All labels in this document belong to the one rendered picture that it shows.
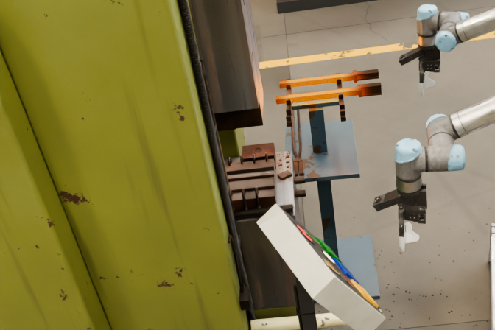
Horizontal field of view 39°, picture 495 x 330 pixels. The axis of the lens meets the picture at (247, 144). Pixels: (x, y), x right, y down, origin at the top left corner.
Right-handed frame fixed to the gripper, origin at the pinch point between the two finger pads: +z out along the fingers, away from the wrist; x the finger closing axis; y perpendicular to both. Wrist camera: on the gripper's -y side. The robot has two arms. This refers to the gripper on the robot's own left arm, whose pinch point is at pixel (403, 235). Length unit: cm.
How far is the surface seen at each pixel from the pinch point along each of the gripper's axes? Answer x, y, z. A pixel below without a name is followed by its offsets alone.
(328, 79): 83, -37, -7
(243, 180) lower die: 16, -56, -6
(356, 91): 74, -24, -7
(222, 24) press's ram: 4, -48, -72
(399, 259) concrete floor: 82, -11, 93
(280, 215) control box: -23.0, -31.2, -26.1
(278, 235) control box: -29.0, -30.5, -24.2
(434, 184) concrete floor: 141, 3, 93
